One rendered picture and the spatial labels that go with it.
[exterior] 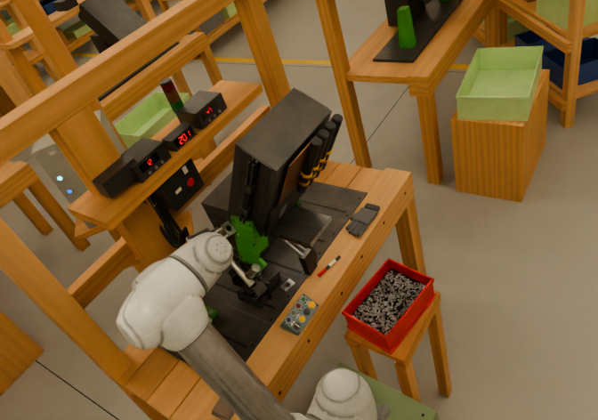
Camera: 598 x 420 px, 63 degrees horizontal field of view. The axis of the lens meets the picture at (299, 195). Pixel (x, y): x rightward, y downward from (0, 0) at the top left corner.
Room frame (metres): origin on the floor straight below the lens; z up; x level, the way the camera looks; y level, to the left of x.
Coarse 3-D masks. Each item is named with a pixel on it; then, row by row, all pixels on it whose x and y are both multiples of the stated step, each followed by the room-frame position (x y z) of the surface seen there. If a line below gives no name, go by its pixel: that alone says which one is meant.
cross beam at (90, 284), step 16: (256, 112) 2.25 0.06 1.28; (240, 128) 2.15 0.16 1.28; (224, 144) 2.06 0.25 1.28; (208, 160) 1.97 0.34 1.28; (224, 160) 2.01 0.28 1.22; (208, 176) 1.92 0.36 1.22; (112, 256) 1.54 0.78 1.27; (128, 256) 1.57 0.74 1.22; (96, 272) 1.48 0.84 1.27; (112, 272) 1.51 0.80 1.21; (80, 288) 1.42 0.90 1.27; (96, 288) 1.45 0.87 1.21; (80, 304) 1.40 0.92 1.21
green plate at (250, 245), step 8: (232, 216) 1.51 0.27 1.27; (232, 224) 1.51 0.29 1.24; (240, 224) 1.48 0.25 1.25; (248, 224) 1.45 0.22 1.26; (240, 232) 1.48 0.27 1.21; (248, 232) 1.45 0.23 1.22; (256, 232) 1.45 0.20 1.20; (240, 240) 1.48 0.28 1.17; (248, 240) 1.45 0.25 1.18; (256, 240) 1.43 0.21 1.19; (264, 240) 1.47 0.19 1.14; (240, 248) 1.48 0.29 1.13; (248, 248) 1.45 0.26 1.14; (256, 248) 1.42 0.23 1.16; (264, 248) 1.46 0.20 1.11; (240, 256) 1.48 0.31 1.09; (248, 256) 1.45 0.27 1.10; (256, 256) 1.42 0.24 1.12
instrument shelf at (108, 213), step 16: (224, 80) 2.15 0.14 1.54; (224, 96) 1.99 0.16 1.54; (240, 96) 1.93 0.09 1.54; (256, 96) 1.95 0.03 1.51; (224, 112) 1.84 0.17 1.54; (208, 128) 1.76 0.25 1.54; (192, 144) 1.68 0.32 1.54; (176, 160) 1.61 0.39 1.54; (160, 176) 1.55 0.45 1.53; (128, 192) 1.51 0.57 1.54; (144, 192) 1.49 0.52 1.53; (80, 208) 1.52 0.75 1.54; (96, 208) 1.48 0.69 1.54; (112, 208) 1.44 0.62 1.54; (128, 208) 1.44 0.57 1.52; (96, 224) 1.43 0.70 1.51; (112, 224) 1.39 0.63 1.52
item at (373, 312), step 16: (384, 272) 1.32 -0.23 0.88; (400, 272) 1.30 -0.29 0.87; (416, 272) 1.23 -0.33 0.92; (368, 288) 1.26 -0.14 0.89; (384, 288) 1.24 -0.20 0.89; (400, 288) 1.21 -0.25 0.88; (416, 288) 1.20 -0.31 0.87; (432, 288) 1.18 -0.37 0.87; (352, 304) 1.20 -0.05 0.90; (368, 304) 1.19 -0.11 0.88; (384, 304) 1.16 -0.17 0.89; (400, 304) 1.15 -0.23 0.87; (416, 304) 1.11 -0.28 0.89; (352, 320) 1.14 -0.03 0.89; (368, 320) 1.13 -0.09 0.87; (384, 320) 1.11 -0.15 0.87; (400, 320) 1.05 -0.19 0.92; (416, 320) 1.10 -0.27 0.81; (368, 336) 1.09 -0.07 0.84; (384, 336) 1.01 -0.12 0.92; (400, 336) 1.05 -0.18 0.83
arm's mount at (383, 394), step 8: (352, 368) 0.93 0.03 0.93; (368, 376) 0.88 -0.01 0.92; (376, 384) 0.85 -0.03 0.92; (384, 384) 0.84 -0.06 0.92; (376, 392) 0.82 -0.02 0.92; (384, 392) 0.81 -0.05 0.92; (392, 392) 0.81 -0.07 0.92; (400, 392) 0.80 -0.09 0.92; (376, 400) 0.80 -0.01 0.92; (384, 400) 0.79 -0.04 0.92; (392, 400) 0.78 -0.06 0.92; (400, 400) 0.77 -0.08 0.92; (408, 400) 0.76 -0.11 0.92; (392, 408) 0.76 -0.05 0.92; (400, 408) 0.75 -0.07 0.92; (408, 408) 0.74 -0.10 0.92; (416, 408) 0.73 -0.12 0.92; (424, 408) 0.72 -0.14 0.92; (392, 416) 0.73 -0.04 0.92; (400, 416) 0.72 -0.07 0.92; (408, 416) 0.72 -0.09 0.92; (416, 416) 0.71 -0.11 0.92; (424, 416) 0.70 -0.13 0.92; (432, 416) 0.69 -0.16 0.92
